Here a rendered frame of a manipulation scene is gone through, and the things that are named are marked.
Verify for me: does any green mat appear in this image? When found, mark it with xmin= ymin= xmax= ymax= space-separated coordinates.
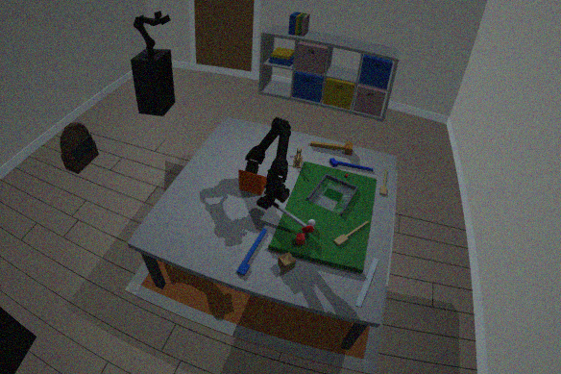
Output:
xmin=270 ymin=162 xmax=377 ymax=268

